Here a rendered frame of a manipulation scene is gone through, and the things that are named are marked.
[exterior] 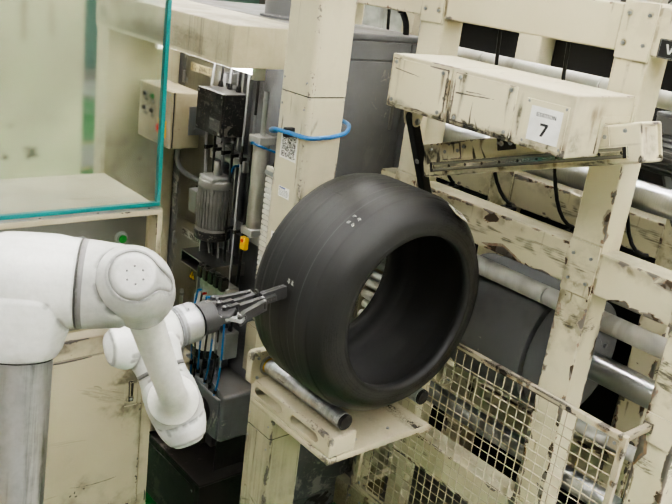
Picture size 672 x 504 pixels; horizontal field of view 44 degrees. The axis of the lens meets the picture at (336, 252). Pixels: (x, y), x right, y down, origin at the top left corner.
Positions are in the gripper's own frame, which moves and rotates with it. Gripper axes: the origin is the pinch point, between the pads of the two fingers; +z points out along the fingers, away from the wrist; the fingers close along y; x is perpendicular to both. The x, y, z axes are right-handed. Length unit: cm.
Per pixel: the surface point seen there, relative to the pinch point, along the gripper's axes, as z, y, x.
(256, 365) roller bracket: 10.8, 24.5, 35.7
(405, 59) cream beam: 58, 20, -45
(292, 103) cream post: 31, 34, -34
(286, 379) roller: 13.3, 13.5, 35.6
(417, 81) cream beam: 58, 14, -40
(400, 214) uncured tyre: 29.6, -10.7, -16.6
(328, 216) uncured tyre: 17.2, 1.1, -15.3
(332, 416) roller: 13.0, -6.9, 36.0
